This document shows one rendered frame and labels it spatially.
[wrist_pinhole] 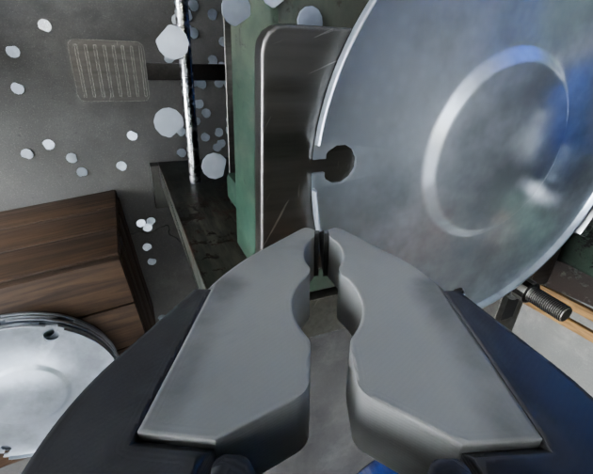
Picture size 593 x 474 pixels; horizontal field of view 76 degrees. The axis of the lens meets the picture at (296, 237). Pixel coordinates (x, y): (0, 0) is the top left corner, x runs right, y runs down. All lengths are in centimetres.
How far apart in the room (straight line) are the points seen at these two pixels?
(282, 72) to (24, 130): 84
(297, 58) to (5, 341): 65
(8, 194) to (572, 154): 101
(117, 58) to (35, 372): 55
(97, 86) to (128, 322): 43
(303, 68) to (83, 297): 61
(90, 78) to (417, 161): 65
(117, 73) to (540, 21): 67
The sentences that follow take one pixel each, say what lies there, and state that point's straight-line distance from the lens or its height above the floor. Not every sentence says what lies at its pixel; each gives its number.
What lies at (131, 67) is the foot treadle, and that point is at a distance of 81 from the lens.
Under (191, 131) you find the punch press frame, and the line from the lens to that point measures 81.
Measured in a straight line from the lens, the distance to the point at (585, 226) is 43.
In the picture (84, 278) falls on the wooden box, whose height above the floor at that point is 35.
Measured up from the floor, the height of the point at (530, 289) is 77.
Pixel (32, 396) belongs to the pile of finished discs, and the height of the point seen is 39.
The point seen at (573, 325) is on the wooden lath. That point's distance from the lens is 156.
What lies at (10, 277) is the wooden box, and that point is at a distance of 76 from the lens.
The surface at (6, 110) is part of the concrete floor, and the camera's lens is 100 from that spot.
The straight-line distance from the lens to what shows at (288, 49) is 20.
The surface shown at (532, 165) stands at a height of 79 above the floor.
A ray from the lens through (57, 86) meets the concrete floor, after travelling 98.
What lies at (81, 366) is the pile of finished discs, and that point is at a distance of 79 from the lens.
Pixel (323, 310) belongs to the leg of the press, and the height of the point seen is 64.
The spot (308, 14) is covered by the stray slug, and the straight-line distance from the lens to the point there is 35.
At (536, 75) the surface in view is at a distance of 30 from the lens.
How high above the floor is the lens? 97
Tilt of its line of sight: 54 degrees down
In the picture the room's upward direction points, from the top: 138 degrees clockwise
